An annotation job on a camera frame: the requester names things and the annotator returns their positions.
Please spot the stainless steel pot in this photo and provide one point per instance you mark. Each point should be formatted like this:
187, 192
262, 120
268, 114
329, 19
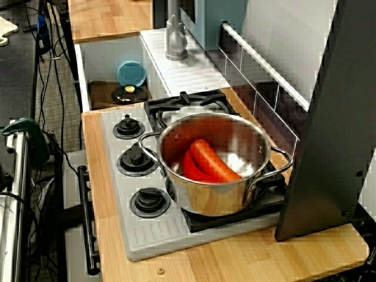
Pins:
211, 199

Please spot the black stove knob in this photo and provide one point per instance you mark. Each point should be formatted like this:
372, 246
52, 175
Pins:
149, 202
128, 127
136, 160

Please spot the grey stove plate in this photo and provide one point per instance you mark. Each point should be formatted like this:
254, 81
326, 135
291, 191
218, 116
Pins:
152, 235

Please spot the red orange toy sausage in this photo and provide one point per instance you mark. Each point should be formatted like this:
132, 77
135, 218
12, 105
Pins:
211, 161

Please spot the black burner grate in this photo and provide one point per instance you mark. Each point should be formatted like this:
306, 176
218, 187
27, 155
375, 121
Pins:
164, 105

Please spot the white toy sink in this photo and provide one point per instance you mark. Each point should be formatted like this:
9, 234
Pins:
188, 73

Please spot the dark round lid yellow knob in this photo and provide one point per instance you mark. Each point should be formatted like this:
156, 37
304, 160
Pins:
123, 95

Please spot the dark tile backsplash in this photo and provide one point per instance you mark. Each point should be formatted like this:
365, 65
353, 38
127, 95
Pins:
264, 97

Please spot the teal round plate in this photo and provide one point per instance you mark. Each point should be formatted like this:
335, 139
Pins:
131, 73

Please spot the grey toy faucet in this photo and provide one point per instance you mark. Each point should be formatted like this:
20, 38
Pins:
176, 44

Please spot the brown board in sink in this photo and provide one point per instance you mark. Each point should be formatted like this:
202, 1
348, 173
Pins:
98, 94

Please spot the teal plastic bin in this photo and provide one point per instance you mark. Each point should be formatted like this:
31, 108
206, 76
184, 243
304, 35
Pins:
217, 23

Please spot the wooden countertop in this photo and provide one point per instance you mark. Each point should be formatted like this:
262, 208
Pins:
235, 258

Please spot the white toy kitchen cabinet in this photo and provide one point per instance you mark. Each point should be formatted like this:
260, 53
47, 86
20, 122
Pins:
72, 191

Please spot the brass screw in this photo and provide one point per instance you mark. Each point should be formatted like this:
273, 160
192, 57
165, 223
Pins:
160, 271

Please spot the dark upright panel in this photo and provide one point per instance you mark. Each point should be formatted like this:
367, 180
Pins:
329, 147

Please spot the wooden table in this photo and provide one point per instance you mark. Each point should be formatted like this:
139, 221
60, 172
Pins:
111, 17

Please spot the blue plastic object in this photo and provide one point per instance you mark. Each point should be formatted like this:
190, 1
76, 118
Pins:
42, 28

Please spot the white cutting board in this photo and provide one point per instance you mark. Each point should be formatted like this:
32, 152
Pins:
6, 29

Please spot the silver metal frame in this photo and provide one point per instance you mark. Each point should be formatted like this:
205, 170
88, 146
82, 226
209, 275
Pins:
17, 176

